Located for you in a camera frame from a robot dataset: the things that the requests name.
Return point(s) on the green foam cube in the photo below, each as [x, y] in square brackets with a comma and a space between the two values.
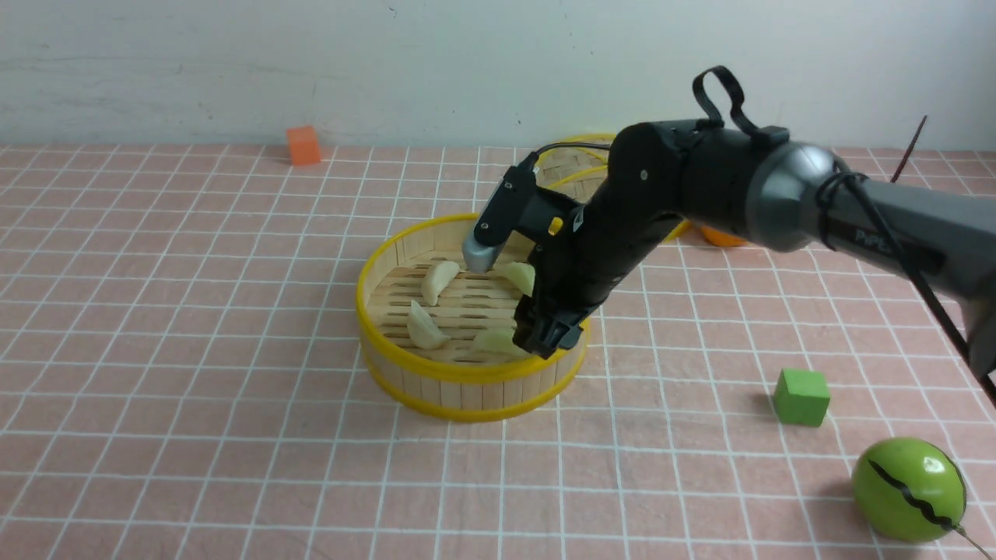
[801, 397]

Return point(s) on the pale green dumpling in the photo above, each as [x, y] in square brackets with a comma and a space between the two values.
[521, 275]
[498, 340]

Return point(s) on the green toy watermelon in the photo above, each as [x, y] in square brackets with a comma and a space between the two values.
[911, 491]

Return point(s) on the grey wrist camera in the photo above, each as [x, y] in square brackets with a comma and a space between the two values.
[518, 205]

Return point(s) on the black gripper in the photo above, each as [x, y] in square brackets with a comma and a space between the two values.
[575, 271]

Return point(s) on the orange foam cube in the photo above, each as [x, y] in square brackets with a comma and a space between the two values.
[303, 146]

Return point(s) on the pink checkered tablecloth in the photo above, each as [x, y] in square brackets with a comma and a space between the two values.
[182, 379]

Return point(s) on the orange toy pear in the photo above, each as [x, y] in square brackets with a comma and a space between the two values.
[717, 238]

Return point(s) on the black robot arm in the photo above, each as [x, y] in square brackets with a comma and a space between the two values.
[756, 184]

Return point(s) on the bamboo steamer lid yellow rim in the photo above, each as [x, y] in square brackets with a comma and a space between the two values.
[578, 172]

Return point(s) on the white dumpling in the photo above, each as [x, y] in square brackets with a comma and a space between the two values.
[422, 329]
[437, 279]

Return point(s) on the bamboo steamer tray yellow rim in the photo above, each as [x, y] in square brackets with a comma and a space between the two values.
[454, 382]

